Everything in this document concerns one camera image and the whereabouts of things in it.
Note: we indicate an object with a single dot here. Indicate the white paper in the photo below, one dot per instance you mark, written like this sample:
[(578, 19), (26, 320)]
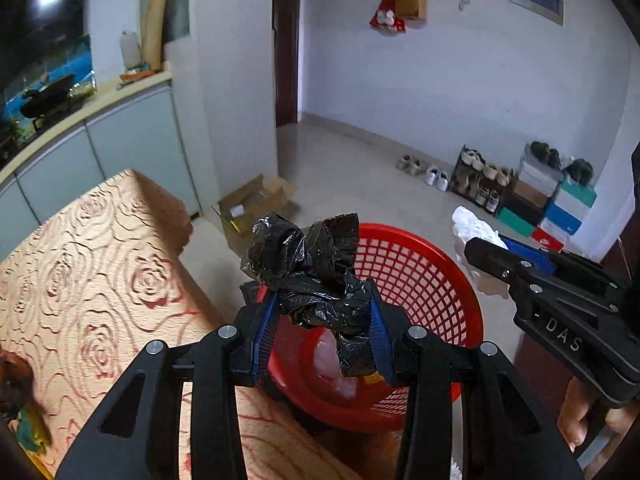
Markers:
[(470, 225)]

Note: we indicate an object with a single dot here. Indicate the person's right hand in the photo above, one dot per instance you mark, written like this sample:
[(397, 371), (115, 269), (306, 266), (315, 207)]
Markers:
[(575, 410)]

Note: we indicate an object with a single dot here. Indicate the white plastic jug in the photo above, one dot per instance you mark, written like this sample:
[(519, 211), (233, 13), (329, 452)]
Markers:
[(131, 50)]

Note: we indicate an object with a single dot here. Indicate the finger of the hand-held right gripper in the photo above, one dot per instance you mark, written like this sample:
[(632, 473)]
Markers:
[(525, 252), (492, 257)]

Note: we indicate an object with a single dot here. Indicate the orange clutter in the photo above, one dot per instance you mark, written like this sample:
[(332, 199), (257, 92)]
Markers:
[(135, 75)]

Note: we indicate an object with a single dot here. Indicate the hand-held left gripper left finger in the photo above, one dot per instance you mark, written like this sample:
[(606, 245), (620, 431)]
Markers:
[(262, 335)]

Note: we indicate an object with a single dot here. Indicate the stack of shoe boxes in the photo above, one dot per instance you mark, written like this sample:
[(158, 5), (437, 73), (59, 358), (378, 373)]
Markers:
[(535, 192)]

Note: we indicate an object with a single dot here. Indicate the yellow mesh piece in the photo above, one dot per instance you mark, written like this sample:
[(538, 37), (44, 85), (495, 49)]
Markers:
[(372, 379)]

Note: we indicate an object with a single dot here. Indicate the red plastic basket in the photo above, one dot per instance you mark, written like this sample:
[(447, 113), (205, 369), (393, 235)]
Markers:
[(430, 280)]

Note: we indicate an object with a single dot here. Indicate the shoe rack with shoes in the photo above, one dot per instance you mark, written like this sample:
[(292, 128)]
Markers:
[(472, 157)]

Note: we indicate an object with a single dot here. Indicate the dark fuzzy shoe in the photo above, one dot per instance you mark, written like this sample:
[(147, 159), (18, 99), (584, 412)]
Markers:
[(553, 157), (580, 170), (539, 149)]

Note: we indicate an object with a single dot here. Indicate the rose-patterned tablecloth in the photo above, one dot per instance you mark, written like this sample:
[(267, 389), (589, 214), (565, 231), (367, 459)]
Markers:
[(100, 270)]

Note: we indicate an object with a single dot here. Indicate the white shoe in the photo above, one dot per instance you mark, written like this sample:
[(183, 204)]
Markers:
[(431, 176), (442, 181)]

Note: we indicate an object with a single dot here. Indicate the open cardboard box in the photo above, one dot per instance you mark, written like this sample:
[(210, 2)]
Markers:
[(240, 200)]

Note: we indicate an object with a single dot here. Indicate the fish tank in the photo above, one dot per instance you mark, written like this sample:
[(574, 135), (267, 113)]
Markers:
[(75, 60)]

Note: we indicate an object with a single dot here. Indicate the beige shoe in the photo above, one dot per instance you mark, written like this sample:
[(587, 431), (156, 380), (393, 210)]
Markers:
[(404, 162), (416, 167)]

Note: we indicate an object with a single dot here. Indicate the grey cabinet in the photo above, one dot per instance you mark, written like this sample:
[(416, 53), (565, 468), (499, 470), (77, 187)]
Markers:
[(130, 130)]

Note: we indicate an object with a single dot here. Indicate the brown cardboard roll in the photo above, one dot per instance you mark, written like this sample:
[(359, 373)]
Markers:
[(154, 25)]

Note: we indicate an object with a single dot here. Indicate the black plastic bag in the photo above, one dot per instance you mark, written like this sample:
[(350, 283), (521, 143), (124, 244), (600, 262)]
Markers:
[(310, 260)]

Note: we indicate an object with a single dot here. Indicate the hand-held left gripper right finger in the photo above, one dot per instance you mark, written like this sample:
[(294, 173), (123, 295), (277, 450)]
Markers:
[(380, 340)]

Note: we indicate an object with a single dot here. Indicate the dark wooden door frame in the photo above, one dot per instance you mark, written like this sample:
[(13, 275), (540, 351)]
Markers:
[(287, 60)]

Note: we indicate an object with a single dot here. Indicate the black television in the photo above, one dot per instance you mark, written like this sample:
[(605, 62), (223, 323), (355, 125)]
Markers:
[(55, 5)]

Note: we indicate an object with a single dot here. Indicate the red hanging decoration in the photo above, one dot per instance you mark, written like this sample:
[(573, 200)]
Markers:
[(385, 15)]

